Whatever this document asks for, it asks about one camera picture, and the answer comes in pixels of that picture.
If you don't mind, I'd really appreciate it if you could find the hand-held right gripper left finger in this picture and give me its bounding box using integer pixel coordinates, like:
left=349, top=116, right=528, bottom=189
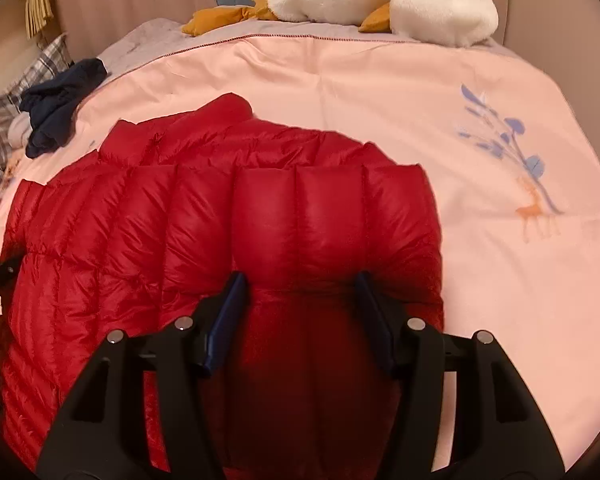
left=35, top=271, right=251, bottom=480

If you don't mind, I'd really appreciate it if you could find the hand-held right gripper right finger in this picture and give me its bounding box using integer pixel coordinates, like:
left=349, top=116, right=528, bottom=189
left=354, top=270, right=567, bottom=480

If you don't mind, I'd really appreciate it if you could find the red down jacket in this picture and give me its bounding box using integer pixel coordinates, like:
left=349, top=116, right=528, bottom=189
left=0, top=92, right=446, bottom=480

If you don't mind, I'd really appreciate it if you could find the light grey garment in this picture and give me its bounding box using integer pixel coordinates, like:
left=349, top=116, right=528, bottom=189
left=7, top=112, right=34, bottom=149

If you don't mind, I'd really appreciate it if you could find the pink deer printed duvet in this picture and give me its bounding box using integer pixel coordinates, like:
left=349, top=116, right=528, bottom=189
left=0, top=35, right=600, bottom=476

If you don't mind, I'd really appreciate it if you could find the grey plaid pillow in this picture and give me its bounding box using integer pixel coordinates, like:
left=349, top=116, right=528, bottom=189
left=0, top=34, right=72, bottom=188

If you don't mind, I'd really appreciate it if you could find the navy blue garment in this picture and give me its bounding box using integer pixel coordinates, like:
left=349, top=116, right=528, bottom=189
left=19, top=58, right=109, bottom=158

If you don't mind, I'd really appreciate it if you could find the yellow tasselled curtain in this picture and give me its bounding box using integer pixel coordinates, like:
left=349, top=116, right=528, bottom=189
left=24, top=0, right=51, bottom=39

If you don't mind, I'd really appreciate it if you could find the grey bed sheet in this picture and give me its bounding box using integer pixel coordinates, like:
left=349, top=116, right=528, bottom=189
left=96, top=17, right=511, bottom=77

